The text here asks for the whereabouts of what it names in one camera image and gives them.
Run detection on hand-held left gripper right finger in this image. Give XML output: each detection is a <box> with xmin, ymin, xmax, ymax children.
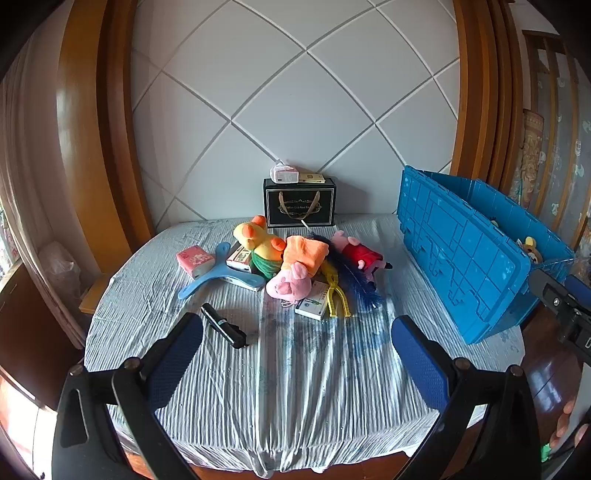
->
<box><xmin>390</xmin><ymin>315</ymin><xmax>541</xmax><ymax>480</ymax></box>

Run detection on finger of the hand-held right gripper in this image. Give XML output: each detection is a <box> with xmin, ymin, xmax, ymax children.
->
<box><xmin>529</xmin><ymin>269</ymin><xmax>581</xmax><ymax>320</ymax></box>
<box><xmin>564</xmin><ymin>274</ymin><xmax>591</xmax><ymax>300</ymax></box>

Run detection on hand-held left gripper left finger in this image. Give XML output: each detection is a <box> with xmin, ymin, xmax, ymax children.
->
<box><xmin>52</xmin><ymin>312</ymin><xmax>205</xmax><ymax>480</ymax></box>

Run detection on blue plastic crate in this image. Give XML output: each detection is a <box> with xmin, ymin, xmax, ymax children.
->
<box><xmin>396</xmin><ymin>165</ymin><xmax>575</xmax><ymax>346</ymax></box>

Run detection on yellow duck plush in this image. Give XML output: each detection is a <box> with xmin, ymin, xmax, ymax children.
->
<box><xmin>232</xmin><ymin>215</ymin><xmax>289</xmax><ymax>280</ymax></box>

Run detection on person's right hand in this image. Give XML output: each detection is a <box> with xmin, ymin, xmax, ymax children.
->
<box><xmin>549</xmin><ymin>398</ymin><xmax>591</xmax><ymax>457</ymax></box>

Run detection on brown bear plush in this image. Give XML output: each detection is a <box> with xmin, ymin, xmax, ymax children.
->
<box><xmin>517</xmin><ymin>236</ymin><xmax>546</xmax><ymax>267</ymax></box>

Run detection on black handheld device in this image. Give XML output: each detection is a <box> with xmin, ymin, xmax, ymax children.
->
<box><xmin>200</xmin><ymin>302</ymin><xmax>249</xmax><ymax>350</ymax></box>

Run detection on blue plastic boomerang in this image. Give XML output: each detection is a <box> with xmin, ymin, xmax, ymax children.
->
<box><xmin>178</xmin><ymin>241</ymin><xmax>265</xmax><ymax>301</ymax></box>

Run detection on blue feather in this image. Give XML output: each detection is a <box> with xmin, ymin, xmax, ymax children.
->
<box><xmin>308</xmin><ymin>233</ymin><xmax>386</xmax><ymax>311</ymax></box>

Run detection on wooden board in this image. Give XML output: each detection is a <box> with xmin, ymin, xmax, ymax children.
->
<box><xmin>78</xmin><ymin>272</ymin><xmax>114</xmax><ymax>315</ymax></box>

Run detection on yellow plastic tongs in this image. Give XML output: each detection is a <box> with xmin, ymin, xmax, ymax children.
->
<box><xmin>321</xmin><ymin>263</ymin><xmax>352</xmax><ymax>319</ymax></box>

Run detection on pig plush red dress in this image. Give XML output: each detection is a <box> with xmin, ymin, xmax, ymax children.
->
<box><xmin>331</xmin><ymin>230</ymin><xmax>393</xmax><ymax>282</ymax></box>

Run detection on white and green box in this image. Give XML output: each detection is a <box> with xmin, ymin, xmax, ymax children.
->
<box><xmin>294</xmin><ymin>281</ymin><xmax>329</xmax><ymax>320</ymax></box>

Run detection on pink pig plush orange dress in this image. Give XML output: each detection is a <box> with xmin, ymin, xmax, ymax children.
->
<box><xmin>265</xmin><ymin>235</ymin><xmax>331</xmax><ymax>304</ymax></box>

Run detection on rolled patterned carpet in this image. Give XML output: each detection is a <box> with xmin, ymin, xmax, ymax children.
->
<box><xmin>508</xmin><ymin>110</ymin><xmax>546</xmax><ymax>209</ymax></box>

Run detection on clear plastic bag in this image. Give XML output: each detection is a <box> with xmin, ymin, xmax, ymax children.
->
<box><xmin>39</xmin><ymin>241</ymin><xmax>82</xmax><ymax>302</ymax></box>

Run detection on black gift box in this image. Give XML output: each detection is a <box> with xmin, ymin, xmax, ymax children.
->
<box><xmin>263</xmin><ymin>176</ymin><xmax>337</xmax><ymax>228</ymax></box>

